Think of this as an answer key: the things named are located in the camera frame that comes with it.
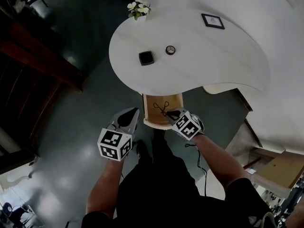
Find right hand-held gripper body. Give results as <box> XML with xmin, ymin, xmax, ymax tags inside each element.
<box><xmin>165</xmin><ymin>108</ymin><xmax>205</xmax><ymax>142</ymax></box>

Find white flowers in white pot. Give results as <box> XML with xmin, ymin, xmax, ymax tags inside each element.
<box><xmin>127</xmin><ymin>0</ymin><xmax>152</xmax><ymax>21</ymax></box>

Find dark wooden staircase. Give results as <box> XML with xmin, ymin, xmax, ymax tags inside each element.
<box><xmin>0</xmin><ymin>0</ymin><xmax>87</xmax><ymax>175</ymax></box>

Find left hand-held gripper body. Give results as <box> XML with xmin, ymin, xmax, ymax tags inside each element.
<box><xmin>97</xmin><ymin>107</ymin><xmax>140</xmax><ymax>162</ymax></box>

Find person's left forearm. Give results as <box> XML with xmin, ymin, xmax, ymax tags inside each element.
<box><xmin>85</xmin><ymin>159</ymin><xmax>128</xmax><ymax>219</ymax></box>

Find person's black clothing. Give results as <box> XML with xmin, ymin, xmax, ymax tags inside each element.
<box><xmin>82</xmin><ymin>129</ymin><xmax>278</xmax><ymax>228</ymax></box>

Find black picture frame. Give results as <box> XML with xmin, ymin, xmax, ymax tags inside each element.
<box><xmin>201</xmin><ymin>13</ymin><xmax>226</xmax><ymax>30</ymax></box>

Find thin dark metal scissors-like tool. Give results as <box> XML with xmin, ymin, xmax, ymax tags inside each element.
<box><xmin>153</xmin><ymin>101</ymin><xmax>171</xmax><ymax>116</ymax></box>

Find person's right forearm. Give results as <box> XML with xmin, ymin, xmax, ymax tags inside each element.
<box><xmin>191</xmin><ymin>134</ymin><xmax>247</xmax><ymax>194</ymax></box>

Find light wooden board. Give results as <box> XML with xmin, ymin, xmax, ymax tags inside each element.
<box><xmin>255</xmin><ymin>151</ymin><xmax>304</xmax><ymax>190</ymax></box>

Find black square compact case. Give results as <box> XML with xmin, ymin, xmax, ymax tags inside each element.
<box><xmin>138</xmin><ymin>51</ymin><xmax>155</xmax><ymax>67</ymax></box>

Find person's left black shoe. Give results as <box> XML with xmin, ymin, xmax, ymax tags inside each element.
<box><xmin>135</xmin><ymin>139</ymin><xmax>152</xmax><ymax>163</ymax></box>

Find large wooden drawer white front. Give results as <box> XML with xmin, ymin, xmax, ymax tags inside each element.
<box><xmin>142</xmin><ymin>93</ymin><xmax>184</xmax><ymax>130</ymax></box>

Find white curved desk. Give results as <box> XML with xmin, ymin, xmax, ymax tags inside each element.
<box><xmin>108</xmin><ymin>7</ymin><xmax>271</xmax><ymax>97</ymax></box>

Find right hand-held gripper cable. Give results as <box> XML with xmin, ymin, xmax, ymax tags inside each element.
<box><xmin>184</xmin><ymin>143</ymin><xmax>209</xmax><ymax>197</ymax></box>

